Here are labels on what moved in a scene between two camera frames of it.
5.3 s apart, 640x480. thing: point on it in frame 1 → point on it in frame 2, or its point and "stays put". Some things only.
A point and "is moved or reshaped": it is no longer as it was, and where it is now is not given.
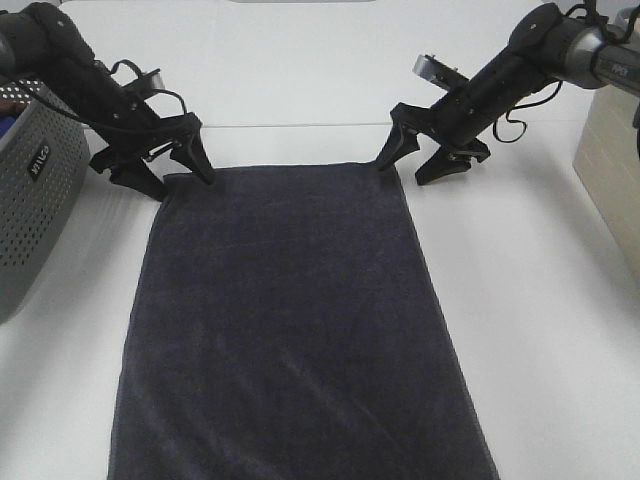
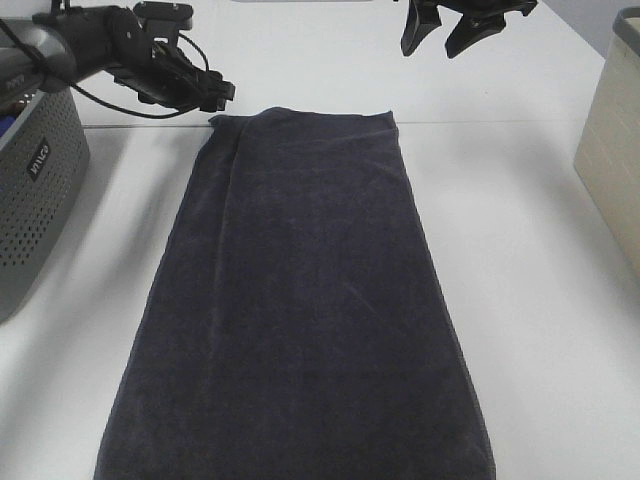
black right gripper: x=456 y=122 → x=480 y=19
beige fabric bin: x=608 y=159 stays put
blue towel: x=6 y=123 stays put
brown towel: x=11 y=107 stays put
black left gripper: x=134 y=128 → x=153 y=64
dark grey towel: x=291 y=326 is moved or reshaped
